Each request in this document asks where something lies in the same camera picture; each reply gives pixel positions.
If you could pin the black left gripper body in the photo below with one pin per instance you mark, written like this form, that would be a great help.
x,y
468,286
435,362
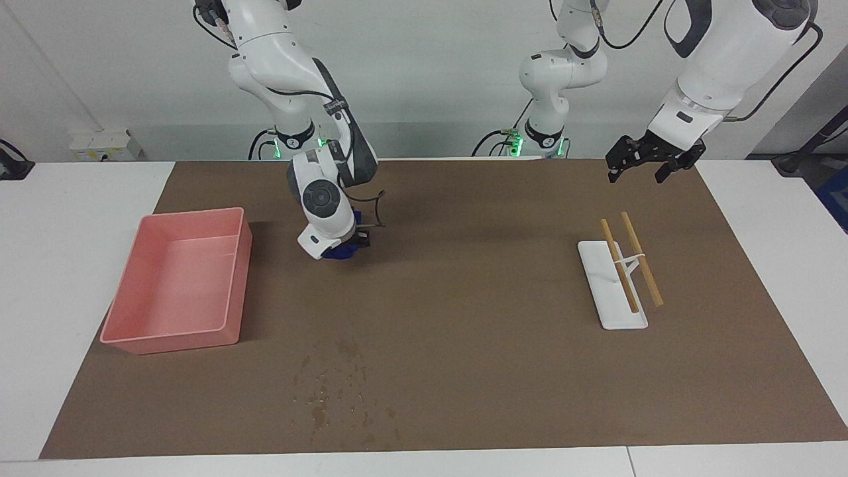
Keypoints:
x,y
652,147

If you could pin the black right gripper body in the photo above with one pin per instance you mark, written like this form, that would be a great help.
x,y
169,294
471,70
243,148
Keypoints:
x,y
361,235

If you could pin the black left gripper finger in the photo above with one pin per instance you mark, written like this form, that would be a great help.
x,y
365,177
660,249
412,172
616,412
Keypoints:
x,y
614,175
664,172

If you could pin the dark blue towel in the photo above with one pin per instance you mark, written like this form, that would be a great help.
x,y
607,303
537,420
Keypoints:
x,y
341,253

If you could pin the spilled water drops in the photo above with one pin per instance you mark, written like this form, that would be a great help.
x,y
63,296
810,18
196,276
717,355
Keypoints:
x,y
319,414

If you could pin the black stand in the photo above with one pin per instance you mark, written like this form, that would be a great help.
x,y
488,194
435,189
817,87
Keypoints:
x,y
792,162

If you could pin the brown table mat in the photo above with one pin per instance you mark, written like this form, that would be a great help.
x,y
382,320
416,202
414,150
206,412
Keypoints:
x,y
464,318

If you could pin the white rack with wooden rods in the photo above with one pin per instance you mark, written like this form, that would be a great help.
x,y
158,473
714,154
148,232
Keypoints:
x,y
616,311

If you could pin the blue crate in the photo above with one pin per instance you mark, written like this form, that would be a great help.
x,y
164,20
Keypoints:
x,y
836,199

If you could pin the pink plastic bin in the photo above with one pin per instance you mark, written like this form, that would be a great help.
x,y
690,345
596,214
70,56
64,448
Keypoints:
x,y
179,285

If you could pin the white wall socket box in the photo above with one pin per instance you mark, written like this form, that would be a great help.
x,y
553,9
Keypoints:
x,y
99,144

